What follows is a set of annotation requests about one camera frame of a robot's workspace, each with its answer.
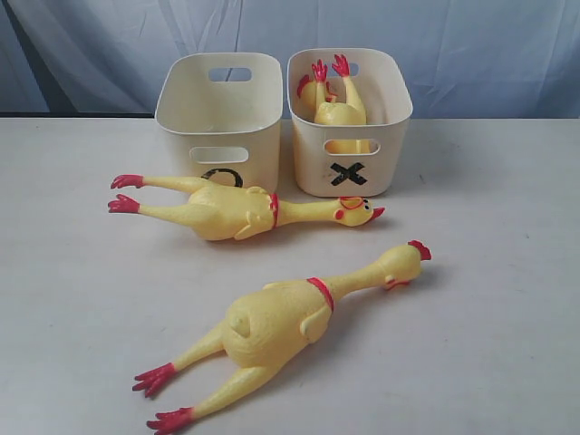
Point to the large whole rubber chicken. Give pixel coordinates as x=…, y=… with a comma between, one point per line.
x=262, y=331

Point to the headless rubber chicken body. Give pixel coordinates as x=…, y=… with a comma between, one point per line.
x=352, y=112

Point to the severed rubber chicken head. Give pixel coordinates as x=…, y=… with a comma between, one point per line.
x=306, y=92

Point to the whole rubber chicken near bins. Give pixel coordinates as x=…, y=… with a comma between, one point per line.
x=216, y=212

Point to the cream bin marked circle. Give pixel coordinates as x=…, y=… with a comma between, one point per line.
x=219, y=114

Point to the cream bin marked cross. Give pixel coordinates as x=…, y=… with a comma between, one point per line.
x=380, y=84

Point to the blue-grey backdrop curtain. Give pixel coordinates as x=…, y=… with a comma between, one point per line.
x=460, y=59

